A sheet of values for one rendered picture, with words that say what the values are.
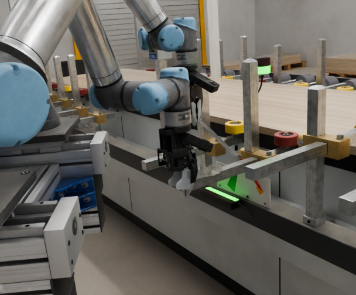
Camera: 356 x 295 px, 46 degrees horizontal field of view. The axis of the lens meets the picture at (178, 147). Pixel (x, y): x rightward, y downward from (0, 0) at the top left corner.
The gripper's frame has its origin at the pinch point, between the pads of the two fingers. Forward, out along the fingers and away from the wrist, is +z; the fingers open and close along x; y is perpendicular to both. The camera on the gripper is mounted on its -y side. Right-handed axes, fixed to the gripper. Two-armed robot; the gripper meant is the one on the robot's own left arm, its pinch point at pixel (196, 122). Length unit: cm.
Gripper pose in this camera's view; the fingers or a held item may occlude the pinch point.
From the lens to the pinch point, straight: 147.1
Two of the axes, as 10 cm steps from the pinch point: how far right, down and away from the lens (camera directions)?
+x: -5.7, 2.8, -7.7
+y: -8.2, -1.1, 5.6
